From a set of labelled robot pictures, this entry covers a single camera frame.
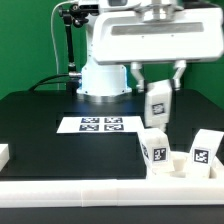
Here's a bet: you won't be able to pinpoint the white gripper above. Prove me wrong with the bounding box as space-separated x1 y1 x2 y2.
92 7 224 92

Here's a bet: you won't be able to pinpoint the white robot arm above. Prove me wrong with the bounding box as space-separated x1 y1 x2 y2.
78 0 224 98

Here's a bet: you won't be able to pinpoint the white tag base sheet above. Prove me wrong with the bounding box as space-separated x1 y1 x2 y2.
57 116 144 134

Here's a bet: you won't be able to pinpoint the white block at left edge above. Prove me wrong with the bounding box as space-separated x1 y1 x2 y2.
0 144 9 171

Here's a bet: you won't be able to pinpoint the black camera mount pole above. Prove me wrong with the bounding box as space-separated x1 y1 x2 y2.
59 3 99 94

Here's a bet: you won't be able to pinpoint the black cables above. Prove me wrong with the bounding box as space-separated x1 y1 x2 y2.
28 0 83 92

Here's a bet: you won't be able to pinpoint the white L-shaped obstacle frame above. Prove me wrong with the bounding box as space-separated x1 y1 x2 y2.
0 159 224 208

